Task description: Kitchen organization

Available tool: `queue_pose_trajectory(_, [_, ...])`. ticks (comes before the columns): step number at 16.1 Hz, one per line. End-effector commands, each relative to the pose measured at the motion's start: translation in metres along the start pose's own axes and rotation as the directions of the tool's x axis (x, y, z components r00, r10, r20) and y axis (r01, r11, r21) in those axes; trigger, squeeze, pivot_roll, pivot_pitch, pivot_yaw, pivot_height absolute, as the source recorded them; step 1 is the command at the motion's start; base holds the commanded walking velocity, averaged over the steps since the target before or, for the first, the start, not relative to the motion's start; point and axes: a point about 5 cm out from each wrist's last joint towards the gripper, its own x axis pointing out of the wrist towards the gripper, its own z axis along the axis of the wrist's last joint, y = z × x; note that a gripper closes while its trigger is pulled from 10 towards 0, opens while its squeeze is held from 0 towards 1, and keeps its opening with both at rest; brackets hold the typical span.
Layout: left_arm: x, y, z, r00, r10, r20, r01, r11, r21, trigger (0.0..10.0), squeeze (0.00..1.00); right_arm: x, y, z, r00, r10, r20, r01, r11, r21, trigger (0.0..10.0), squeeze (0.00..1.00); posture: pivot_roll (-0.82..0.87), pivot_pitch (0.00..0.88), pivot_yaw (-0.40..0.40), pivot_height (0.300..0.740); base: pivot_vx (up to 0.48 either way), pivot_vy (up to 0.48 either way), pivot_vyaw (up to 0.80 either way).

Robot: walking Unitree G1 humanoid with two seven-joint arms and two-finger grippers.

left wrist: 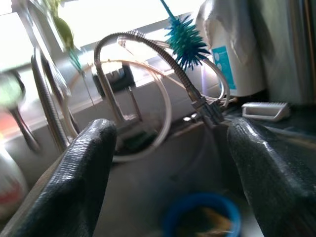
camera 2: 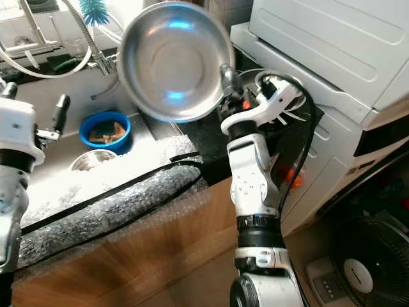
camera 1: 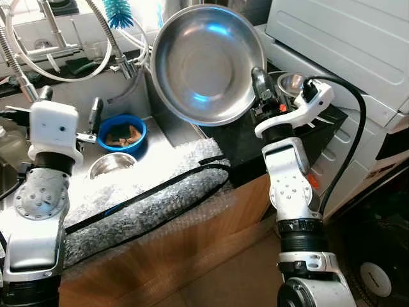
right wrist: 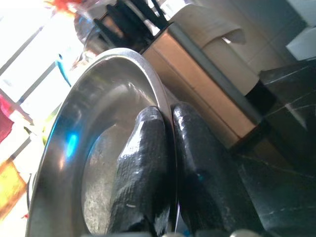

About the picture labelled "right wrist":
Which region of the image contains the large steel plate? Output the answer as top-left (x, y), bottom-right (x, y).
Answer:
top-left (24, 48), bottom-right (178, 237)

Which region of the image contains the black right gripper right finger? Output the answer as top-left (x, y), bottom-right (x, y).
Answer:
top-left (172, 102), bottom-right (242, 235)

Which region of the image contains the wooden knife block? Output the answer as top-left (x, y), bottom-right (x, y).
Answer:
top-left (142, 22), bottom-right (262, 149)

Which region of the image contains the thin blue plastic piece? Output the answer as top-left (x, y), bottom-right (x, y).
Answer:
top-left (55, 53), bottom-right (72, 87)

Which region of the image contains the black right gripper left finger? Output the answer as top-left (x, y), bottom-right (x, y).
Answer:
top-left (106, 106), bottom-right (173, 234)

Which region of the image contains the red orange packet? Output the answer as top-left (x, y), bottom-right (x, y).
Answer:
top-left (44, 0), bottom-right (82, 13)

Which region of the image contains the white paper towel roll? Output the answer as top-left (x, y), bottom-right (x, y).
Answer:
top-left (170, 4), bottom-right (262, 97)

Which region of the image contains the red cloth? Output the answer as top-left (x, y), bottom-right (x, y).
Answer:
top-left (0, 95), bottom-right (14, 144)

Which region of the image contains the orange cloth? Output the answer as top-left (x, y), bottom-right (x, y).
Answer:
top-left (0, 158), bottom-right (27, 222)

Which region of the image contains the white box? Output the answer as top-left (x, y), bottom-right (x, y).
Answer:
top-left (286, 24), bottom-right (316, 61)

